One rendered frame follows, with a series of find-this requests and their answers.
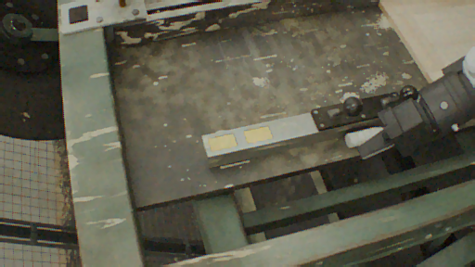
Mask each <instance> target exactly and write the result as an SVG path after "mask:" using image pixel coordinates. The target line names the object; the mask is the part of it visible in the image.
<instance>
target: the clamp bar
mask: <svg viewBox="0 0 475 267"><path fill-rule="evenodd" d="M379 1H383V0H169V1H164V2H159V3H155V4H150V5H145V2H144V0H80V1H75V2H70V3H68V4H63V5H61V8H60V9H61V23H62V29H61V30H62V34H63V35H66V34H72V33H76V32H83V31H88V30H92V29H95V28H99V27H104V26H108V25H112V29H113V31H114V34H115V37H114V38H115V41H116V45H117V50H119V49H124V48H129V47H134V46H138V45H145V44H150V43H154V42H159V41H164V40H168V39H173V38H176V37H181V36H186V35H190V34H199V33H205V32H212V31H216V30H221V29H225V28H235V27H239V26H244V25H248V24H252V23H262V22H266V21H270V20H280V19H287V18H292V17H293V18H297V17H301V16H306V15H314V14H318V13H327V12H331V11H340V10H344V9H353V8H357V7H359V8H361V7H366V6H376V5H379ZM83 5H86V7H88V10H87V11H88V15H89V20H88V21H83V22H78V23H74V24H70V13H69V9H70V8H73V7H77V6H83Z"/></svg>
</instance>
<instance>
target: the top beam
mask: <svg viewBox="0 0 475 267"><path fill-rule="evenodd" d="M75 1H80V0H58V26H59V29H58V34H59V49H60V56H59V57H60V65H61V70H60V72H61V80H62V95H63V103H64V104H63V111H64V119H65V126H66V143H67V151H68V159H69V166H70V175H71V190H72V197H73V205H74V213H75V221H76V228H77V236H78V243H79V250H80V253H81V258H82V266H83V267H148V262H147V257H146V253H145V249H144V245H143V240H142V236H141V231H140V225H139V220H138V214H137V210H136V205H135V198H134V193H133V189H132V184H131V180H130V175H129V172H128V162H127V158H126V154H125V149H124V144H123V140H122V127H121V124H120V119H119V110H118V106H117V102H116V96H115V88H114V84H113V80H112V76H113V75H112V70H111V66H110V58H109V47H108V42H107V34H106V30H105V26H104V27H99V28H95V29H92V30H88V31H83V32H76V33H72V34H66V35H63V34H62V30H61V29H62V23H61V9H60V8H61V5H63V4H68V3H70V2H75Z"/></svg>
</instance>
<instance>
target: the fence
mask: <svg viewBox="0 0 475 267"><path fill-rule="evenodd" d="M266 126H268V128H269V130H270V132H271V135H272V137H273V138H271V139H267V140H263V141H260V142H256V143H252V144H248V142H247V139H246V137H245V135H244V131H248V130H255V129H259V128H262V127H266ZM379 126H380V127H381V128H382V127H384V126H385V125H383V123H382V122H381V120H380V119H379V118H378V119H375V120H369V121H362V122H358V123H356V124H348V125H345V126H341V127H339V128H334V129H331V130H327V131H317V127H316V124H315V122H314V120H313V118H312V114H311V112H309V113H306V114H302V115H298V116H294V117H286V118H283V119H279V120H275V121H269V122H265V123H256V124H253V125H249V126H246V127H241V128H237V129H234V130H226V131H222V132H219V133H212V134H207V135H204V136H202V137H201V141H202V149H203V151H204V155H205V158H206V160H207V166H208V168H211V167H215V166H219V165H222V164H229V163H234V162H237V161H241V160H244V159H250V158H258V157H261V156H265V155H268V154H273V153H276V152H280V151H283V150H291V149H294V148H298V147H301V146H308V145H311V144H315V143H322V142H326V141H328V140H332V139H336V138H339V137H343V136H346V134H348V133H353V132H356V131H363V130H366V129H370V128H373V127H379ZM229 134H234V137H235V140H236V143H237V146H234V147H230V148H228V149H223V150H220V151H213V152H212V151H211V148H210V145H209V142H208V139H210V138H214V137H221V136H225V135H229Z"/></svg>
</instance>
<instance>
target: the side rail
mask: <svg viewBox="0 0 475 267"><path fill-rule="evenodd" d="M474 224H475V179H472V180H469V181H467V182H465V183H462V184H458V185H453V186H449V187H446V188H444V189H442V190H439V191H436V192H433V193H430V194H427V195H425V196H420V197H414V198H411V199H408V200H406V201H403V202H401V203H398V204H394V205H391V206H389V207H385V208H380V209H377V210H371V211H369V212H366V213H363V214H360V215H357V216H354V217H351V218H348V219H345V220H339V221H335V222H331V223H327V224H324V225H321V226H317V227H316V228H312V229H309V230H302V231H300V232H296V233H294V234H290V235H284V236H281V237H276V238H272V239H269V240H265V241H263V242H259V243H256V244H250V245H247V246H244V247H240V248H231V249H229V250H226V251H223V252H216V253H213V254H210V255H206V256H200V257H197V258H195V259H191V260H190V259H188V260H184V261H180V262H174V263H170V264H164V265H162V266H159V267H353V266H356V265H358V264H361V263H365V262H367V261H372V260H374V259H378V258H382V257H385V256H388V255H391V254H393V253H396V252H398V251H402V250H404V249H407V248H411V247H414V246H416V245H419V244H421V243H424V242H427V241H431V240H433V239H437V238H440V237H442V236H445V235H449V234H451V233H453V232H456V231H458V230H461V229H463V228H466V227H469V226H471V225H474Z"/></svg>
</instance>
